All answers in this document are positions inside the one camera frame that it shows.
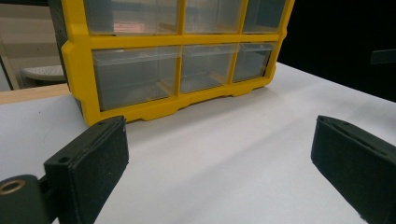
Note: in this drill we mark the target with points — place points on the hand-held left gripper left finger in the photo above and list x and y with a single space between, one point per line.
90 168

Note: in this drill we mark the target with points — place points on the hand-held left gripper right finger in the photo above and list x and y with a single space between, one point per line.
355 168

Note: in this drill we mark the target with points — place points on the clear plastic drawer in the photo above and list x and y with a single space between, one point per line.
132 15
134 77
252 60
205 67
213 15

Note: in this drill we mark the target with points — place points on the yellow drawer cabinet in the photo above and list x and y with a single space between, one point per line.
81 62

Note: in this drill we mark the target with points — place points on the white perforated stool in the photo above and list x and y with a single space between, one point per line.
43 74

